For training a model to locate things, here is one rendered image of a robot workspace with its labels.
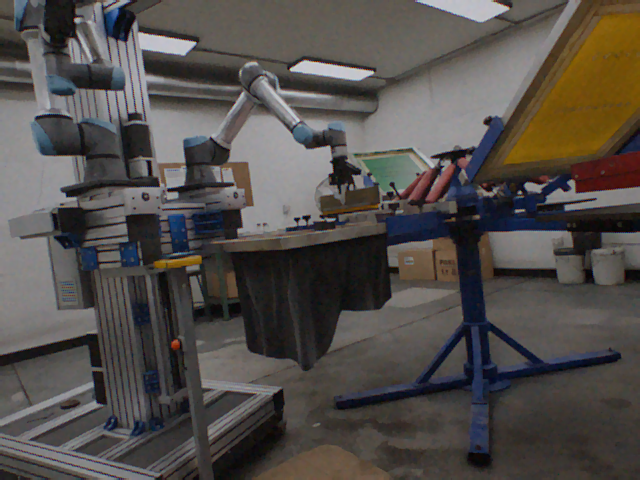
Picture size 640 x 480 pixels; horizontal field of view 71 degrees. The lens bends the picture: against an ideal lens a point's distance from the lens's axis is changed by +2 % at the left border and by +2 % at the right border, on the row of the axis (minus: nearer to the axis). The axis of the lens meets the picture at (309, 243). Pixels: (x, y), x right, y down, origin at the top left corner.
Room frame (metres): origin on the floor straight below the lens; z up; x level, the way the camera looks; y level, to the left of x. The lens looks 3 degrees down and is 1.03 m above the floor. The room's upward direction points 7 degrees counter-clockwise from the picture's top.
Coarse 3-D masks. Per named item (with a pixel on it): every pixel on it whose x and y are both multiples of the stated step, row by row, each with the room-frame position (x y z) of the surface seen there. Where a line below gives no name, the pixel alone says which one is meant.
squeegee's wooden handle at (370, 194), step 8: (352, 192) 1.89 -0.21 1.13; (360, 192) 1.85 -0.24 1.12; (368, 192) 1.81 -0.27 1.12; (376, 192) 1.79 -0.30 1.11; (320, 200) 2.06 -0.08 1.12; (328, 200) 2.02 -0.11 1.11; (336, 200) 1.97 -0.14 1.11; (352, 200) 1.89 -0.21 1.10; (360, 200) 1.85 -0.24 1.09; (368, 200) 1.82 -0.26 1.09; (376, 200) 1.79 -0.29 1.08; (328, 208) 2.02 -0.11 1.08
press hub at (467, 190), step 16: (448, 192) 2.48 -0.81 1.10; (464, 192) 2.39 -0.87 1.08; (464, 208) 2.28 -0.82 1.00; (448, 224) 2.46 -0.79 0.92; (464, 224) 2.38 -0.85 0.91; (464, 240) 2.40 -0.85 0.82; (480, 240) 2.43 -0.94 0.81; (464, 256) 2.42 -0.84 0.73; (464, 272) 2.42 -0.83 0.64; (480, 272) 2.42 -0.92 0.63; (464, 288) 2.43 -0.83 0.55; (480, 288) 2.41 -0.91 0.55; (464, 304) 2.44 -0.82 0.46; (480, 304) 2.41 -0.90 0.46; (464, 320) 2.46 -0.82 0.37; (480, 320) 2.41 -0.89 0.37; (480, 336) 2.41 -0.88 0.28; (464, 368) 2.46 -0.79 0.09; (496, 368) 2.42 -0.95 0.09; (496, 384) 2.38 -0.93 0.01
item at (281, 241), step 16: (352, 224) 2.17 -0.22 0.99; (368, 224) 2.09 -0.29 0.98; (384, 224) 1.64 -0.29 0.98; (240, 240) 1.62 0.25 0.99; (256, 240) 1.46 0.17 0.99; (272, 240) 1.39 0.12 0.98; (288, 240) 1.37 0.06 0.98; (304, 240) 1.41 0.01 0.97; (320, 240) 1.45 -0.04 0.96; (336, 240) 1.49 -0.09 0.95
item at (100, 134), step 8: (80, 120) 1.61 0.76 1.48; (88, 120) 1.60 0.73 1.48; (96, 120) 1.60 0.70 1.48; (104, 120) 1.62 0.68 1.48; (80, 128) 1.58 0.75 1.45; (88, 128) 1.59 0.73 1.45; (96, 128) 1.60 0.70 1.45; (104, 128) 1.61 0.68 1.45; (112, 128) 1.64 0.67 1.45; (80, 136) 1.57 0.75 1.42; (88, 136) 1.58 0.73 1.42; (96, 136) 1.60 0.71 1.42; (104, 136) 1.61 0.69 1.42; (112, 136) 1.64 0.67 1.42; (80, 144) 1.57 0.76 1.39; (88, 144) 1.59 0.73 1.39; (96, 144) 1.60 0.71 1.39; (104, 144) 1.61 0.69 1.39; (112, 144) 1.63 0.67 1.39; (88, 152) 1.60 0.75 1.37; (96, 152) 1.60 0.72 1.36; (104, 152) 1.61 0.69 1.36; (112, 152) 1.63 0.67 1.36
